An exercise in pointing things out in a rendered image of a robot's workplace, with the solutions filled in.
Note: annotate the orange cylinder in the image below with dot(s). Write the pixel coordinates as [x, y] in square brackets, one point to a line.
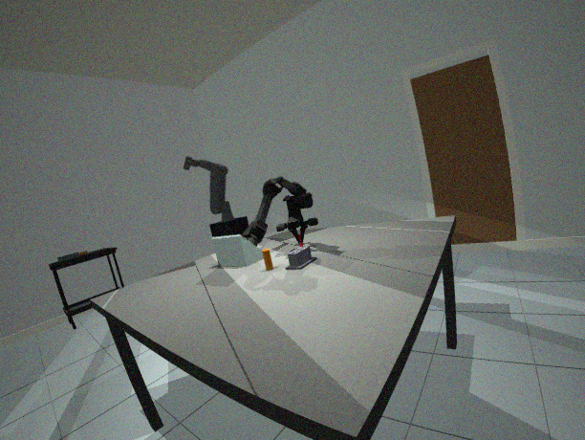
[267, 259]

